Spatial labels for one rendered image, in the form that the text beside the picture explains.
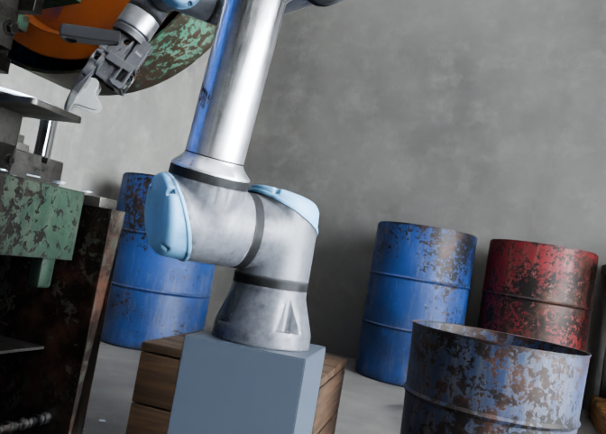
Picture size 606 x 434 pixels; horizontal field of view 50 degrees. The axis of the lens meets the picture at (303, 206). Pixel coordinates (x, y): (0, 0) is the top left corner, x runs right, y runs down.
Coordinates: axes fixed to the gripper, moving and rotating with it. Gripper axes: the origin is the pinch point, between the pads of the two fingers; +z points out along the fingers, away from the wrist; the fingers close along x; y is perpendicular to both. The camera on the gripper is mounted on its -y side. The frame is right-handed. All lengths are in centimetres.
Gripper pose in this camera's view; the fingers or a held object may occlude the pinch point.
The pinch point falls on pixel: (65, 108)
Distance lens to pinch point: 137.3
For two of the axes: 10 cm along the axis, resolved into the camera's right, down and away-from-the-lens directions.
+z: -5.2, 8.4, -1.4
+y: 8.3, 5.4, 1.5
